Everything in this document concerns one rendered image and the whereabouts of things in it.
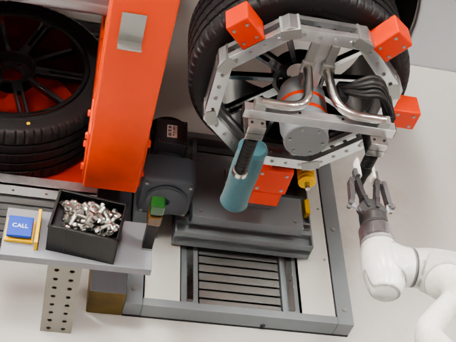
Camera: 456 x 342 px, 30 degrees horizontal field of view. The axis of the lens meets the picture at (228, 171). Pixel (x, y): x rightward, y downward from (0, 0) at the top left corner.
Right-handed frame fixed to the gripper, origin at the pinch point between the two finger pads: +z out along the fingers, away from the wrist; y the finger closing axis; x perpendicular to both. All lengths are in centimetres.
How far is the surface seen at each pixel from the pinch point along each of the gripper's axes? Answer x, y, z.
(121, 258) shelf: -38, -62, -12
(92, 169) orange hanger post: -23, -74, 7
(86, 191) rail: -44, -74, 17
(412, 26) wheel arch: 7, 23, 60
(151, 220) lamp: -24, -56, -8
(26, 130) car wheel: -33, -95, 29
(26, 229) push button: -35, -90, -7
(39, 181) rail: -44, -89, 19
